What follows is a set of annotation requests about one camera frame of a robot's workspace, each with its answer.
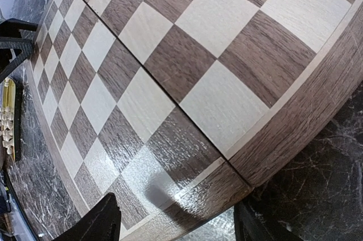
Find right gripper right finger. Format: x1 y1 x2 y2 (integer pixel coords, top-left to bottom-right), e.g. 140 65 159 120
234 202 286 240

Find gold metal tray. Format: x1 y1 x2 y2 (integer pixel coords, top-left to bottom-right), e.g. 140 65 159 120
1 77 23 162

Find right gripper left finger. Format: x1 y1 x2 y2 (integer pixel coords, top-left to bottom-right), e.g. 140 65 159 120
55 192 121 241

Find wooden chess board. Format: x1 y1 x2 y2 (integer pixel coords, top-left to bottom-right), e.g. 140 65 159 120
32 0 362 240

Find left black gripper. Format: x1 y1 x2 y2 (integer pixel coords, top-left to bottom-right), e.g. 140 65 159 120
1 18 38 82

